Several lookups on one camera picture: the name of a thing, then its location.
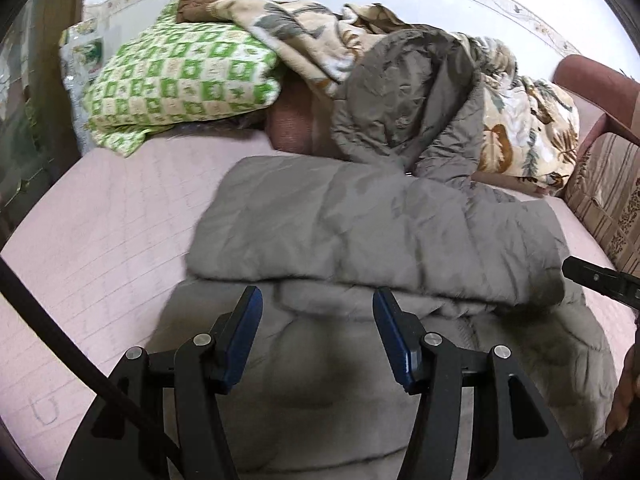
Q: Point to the green checked pillow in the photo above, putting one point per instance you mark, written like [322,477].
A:
[175,75]

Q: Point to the striped sofa cushion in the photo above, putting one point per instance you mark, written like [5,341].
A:
[605,195]

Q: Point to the leaf print blanket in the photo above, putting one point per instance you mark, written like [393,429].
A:
[310,35]

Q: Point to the person's right hand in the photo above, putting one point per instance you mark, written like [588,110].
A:
[625,395]

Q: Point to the clear plastic package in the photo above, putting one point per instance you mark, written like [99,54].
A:
[80,45]

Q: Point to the brown pillow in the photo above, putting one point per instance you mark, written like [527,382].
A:
[295,120]

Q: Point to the grey puffer jacket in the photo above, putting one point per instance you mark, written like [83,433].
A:
[350,220]

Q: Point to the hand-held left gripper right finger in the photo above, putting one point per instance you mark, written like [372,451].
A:
[392,340]

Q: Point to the pink quilted mattress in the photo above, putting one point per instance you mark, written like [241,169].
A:
[100,240]

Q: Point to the reddish brown sofa armrest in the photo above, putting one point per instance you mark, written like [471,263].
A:
[590,80]

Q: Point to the wooden glass door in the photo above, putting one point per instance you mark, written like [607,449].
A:
[20,110]

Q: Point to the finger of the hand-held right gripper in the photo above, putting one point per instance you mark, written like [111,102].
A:
[600,280]

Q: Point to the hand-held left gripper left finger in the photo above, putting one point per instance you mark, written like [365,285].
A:
[248,327]

